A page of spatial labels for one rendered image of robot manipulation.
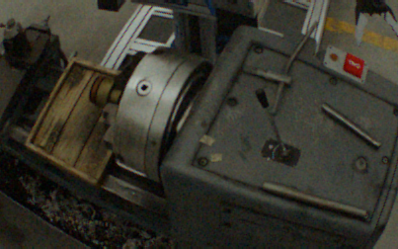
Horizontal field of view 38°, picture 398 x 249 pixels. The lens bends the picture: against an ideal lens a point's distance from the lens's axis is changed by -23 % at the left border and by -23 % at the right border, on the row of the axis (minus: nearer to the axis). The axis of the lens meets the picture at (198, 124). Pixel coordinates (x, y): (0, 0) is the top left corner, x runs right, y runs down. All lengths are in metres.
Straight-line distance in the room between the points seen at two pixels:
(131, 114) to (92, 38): 1.79
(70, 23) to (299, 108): 2.12
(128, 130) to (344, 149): 0.51
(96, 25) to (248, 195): 2.11
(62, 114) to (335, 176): 0.93
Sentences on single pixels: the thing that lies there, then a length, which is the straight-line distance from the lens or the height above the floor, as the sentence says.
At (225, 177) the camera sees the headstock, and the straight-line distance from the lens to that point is 1.49.
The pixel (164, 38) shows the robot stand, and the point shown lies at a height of 0.21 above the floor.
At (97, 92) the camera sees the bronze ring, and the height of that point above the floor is 1.11.
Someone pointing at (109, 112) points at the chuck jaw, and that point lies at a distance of 1.78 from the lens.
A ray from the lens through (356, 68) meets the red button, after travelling 1.67.
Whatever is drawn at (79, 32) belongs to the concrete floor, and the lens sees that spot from 3.46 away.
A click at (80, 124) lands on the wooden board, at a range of 2.04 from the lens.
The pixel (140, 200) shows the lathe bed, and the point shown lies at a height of 0.86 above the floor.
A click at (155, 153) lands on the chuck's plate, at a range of 1.65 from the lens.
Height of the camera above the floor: 2.57
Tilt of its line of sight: 58 degrees down
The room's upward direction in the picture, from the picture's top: 5 degrees counter-clockwise
